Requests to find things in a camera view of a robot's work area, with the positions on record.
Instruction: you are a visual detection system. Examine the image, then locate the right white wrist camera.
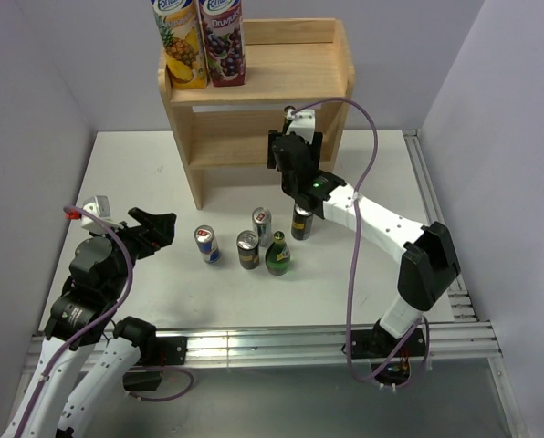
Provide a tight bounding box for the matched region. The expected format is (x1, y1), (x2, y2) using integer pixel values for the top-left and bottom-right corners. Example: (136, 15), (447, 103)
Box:
(285, 109), (316, 144)

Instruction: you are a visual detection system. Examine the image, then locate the tall green glass bottle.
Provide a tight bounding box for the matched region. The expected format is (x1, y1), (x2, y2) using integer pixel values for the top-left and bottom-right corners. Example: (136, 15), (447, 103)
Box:
(281, 105), (296, 134)

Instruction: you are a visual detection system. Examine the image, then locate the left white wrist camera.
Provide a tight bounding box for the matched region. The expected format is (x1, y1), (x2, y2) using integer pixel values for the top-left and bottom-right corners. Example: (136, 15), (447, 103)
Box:
(65, 195), (111, 235)

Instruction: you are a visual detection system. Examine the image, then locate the wooden two-tier shelf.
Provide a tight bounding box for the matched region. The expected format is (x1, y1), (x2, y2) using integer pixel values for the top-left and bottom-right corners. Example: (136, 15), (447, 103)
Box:
(158, 18), (355, 209)

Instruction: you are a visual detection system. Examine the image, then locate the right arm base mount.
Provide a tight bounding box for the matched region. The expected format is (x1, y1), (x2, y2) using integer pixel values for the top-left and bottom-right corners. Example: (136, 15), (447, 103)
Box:
(351, 328), (431, 387)

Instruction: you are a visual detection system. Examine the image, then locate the pineapple juice carton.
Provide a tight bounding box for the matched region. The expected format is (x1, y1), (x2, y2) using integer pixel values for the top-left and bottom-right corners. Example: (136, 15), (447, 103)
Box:
(152, 0), (208, 89)

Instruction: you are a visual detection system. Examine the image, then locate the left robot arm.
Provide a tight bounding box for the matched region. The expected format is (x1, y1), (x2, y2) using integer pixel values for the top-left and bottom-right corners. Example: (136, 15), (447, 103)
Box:
(4, 199), (176, 437)

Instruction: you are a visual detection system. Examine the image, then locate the blue silver energy drink can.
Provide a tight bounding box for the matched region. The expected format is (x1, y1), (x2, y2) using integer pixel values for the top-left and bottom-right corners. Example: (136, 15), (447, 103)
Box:
(194, 224), (220, 264)

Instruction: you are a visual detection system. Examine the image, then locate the black gold can front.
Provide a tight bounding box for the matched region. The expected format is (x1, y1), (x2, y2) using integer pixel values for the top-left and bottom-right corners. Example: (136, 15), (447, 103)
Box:
(236, 230), (259, 270)

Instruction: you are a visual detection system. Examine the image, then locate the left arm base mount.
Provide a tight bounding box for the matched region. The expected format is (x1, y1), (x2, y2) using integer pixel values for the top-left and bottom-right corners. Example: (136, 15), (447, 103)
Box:
(122, 336), (188, 393)

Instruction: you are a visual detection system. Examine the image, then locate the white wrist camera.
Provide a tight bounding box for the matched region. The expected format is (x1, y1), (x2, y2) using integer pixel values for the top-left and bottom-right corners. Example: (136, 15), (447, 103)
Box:
(65, 195), (111, 235)
(285, 109), (316, 144)

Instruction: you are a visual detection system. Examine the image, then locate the black gold can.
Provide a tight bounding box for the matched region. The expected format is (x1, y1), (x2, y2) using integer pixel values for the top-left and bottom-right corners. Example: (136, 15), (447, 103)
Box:
(291, 203), (313, 241)
(236, 230), (259, 270)

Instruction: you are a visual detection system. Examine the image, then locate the silver slim can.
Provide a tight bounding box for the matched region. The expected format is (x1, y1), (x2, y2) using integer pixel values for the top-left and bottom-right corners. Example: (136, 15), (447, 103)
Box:
(252, 207), (273, 247)

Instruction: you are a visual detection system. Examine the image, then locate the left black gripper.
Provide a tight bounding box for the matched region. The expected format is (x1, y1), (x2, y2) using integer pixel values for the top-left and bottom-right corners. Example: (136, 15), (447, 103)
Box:
(92, 206), (175, 299)

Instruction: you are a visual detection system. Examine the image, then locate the aluminium side rail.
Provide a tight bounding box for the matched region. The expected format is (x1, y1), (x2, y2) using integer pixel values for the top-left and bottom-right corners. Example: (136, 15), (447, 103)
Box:
(403, 130), (478, 322)

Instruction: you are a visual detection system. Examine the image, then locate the small round green bottle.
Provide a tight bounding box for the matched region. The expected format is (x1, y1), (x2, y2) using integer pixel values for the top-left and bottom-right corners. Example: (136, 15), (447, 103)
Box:
(266, 231), (291, 276)

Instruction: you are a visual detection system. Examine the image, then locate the grape juice carton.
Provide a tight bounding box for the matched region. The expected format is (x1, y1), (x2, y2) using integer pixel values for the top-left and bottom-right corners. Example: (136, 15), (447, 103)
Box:
(198, 0), (246, 87)

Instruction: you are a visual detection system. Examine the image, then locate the black gold can rear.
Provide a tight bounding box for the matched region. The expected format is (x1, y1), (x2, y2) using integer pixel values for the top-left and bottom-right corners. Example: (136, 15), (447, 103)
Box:
(291, 203), (313, 241)

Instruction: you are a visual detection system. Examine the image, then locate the aluminium front rail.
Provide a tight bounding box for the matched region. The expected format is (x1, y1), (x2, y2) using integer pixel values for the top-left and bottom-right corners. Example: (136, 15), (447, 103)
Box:
(23, 318), (504, 373)

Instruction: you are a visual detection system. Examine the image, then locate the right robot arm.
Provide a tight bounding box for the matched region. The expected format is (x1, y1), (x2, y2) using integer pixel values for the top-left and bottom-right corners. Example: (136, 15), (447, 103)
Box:
(267, 130), (461, 356)

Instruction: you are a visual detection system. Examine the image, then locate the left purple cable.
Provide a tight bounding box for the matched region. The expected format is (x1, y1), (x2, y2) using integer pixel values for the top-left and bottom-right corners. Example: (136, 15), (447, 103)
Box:
(14, 205), (195, 434)

